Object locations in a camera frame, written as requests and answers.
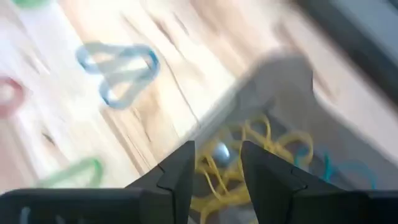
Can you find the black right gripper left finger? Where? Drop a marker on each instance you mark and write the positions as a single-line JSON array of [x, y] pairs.
[[177, 189]]

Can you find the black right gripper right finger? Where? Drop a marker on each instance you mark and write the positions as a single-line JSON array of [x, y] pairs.
[[280, 196]]

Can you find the yellow rubber band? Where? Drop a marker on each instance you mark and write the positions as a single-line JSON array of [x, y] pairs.
[[214, 202], [267, 124], [308, 140]]

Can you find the teal rubber band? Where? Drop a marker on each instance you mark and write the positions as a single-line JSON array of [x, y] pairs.
[[154, 63], [327, 169], [300, 155]]

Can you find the green rubber band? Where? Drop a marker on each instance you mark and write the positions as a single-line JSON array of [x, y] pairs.
[[31, 3], [98, 169]]

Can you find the red rubber band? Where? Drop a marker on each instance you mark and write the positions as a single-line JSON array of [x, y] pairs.
[[21, 95]]

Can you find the grey plastic bin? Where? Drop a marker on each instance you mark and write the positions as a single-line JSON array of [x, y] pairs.
[[286, 77]]

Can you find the black rig frame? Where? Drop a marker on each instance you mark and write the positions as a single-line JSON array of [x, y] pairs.
[[357, 34]]

